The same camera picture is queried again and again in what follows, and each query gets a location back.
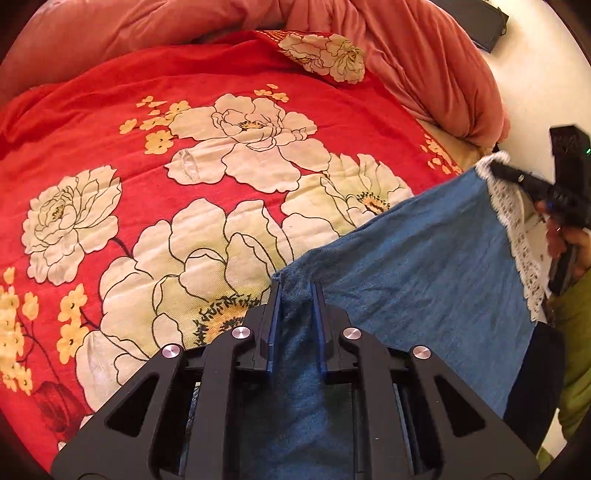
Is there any dark cloth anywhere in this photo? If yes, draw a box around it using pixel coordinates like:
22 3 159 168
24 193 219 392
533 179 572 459
502 318 567 455

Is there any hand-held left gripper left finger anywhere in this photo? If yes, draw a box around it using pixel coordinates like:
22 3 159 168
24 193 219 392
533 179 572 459
51 281 283 480

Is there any black flat device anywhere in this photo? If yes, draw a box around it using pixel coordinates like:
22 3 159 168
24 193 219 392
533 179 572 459
434 0 509 52

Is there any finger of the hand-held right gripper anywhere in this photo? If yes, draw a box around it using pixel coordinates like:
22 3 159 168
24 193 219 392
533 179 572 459
488 162 551 195

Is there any pink quilt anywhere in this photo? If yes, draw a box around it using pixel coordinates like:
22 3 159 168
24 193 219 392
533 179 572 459
0 0 511 149

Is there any blue denim pants lace trim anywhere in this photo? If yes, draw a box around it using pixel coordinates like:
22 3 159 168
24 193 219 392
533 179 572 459
233 154 548 480

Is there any person's right hand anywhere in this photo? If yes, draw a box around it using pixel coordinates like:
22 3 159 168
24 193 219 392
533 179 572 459
534 198 591 280

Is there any beige bed sheet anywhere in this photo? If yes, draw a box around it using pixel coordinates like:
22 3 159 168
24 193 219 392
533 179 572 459
422 119 492 160

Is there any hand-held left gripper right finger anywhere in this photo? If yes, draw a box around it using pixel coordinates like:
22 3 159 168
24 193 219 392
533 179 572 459
311 281 541 480

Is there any red floral blanket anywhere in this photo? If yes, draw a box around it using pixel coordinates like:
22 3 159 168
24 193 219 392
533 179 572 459
0 30 467 472

